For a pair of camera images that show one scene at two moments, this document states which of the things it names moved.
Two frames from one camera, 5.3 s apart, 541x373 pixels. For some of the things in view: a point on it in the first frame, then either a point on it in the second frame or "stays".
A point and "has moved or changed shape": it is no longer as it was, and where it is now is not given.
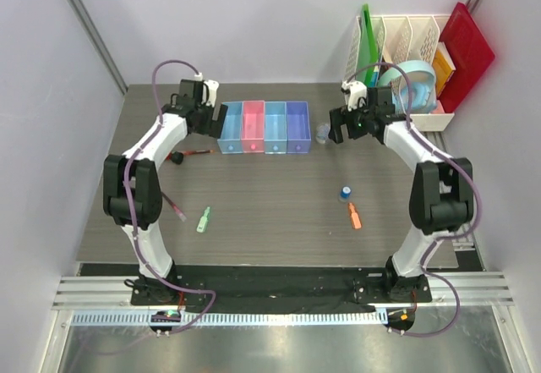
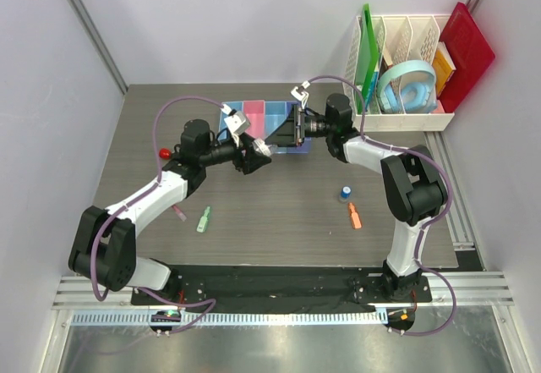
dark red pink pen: (181, 215) stays
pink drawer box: (253, 127) stays
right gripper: (338, 117) to (278, 137)
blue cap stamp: (345, 194) stays
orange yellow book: (443, 67) stays
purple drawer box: (298, 135) stays
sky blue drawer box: (275, 128) stays
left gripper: (213, 128) to (252, 160)
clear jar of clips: (322, 133) has moved or changed shape
